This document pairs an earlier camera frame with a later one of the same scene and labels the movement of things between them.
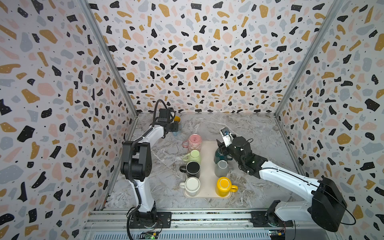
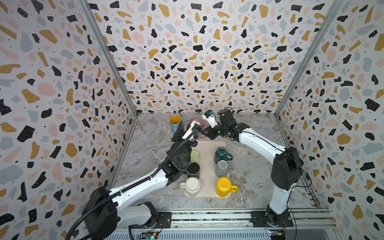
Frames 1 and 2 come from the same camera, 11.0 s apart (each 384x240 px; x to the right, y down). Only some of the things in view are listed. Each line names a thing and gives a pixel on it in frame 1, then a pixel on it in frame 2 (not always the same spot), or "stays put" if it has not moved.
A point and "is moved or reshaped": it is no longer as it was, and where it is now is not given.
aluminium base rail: (114, 224) stays put
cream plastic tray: (207, 177) stays put
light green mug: (194, 155) stays put
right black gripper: (229, 147) -> (210, 132)
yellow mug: (223, 187) stays put
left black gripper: (174, 126) -> (176, 137)
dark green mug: (219, 156) stays put
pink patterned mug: (193, 143) is moved or reshaped
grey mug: (221, 168) stays put
